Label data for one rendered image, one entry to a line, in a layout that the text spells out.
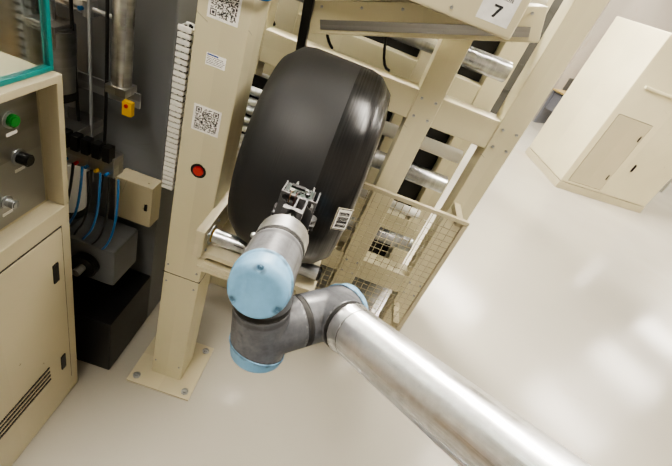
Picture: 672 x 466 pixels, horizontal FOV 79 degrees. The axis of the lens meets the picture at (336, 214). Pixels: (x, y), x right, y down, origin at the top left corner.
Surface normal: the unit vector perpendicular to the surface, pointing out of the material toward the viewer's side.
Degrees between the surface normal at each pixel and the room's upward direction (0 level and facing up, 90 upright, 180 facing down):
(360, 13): 90
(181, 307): 90
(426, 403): 69
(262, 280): 80
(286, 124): 53
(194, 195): 90
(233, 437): 0
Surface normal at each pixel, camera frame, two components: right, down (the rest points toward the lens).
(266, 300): -0.10, 0.35
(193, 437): 0.32, -0.77
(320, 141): 0.06, -0.02
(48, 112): -0.15, 0.53
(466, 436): -0.73, -0.34
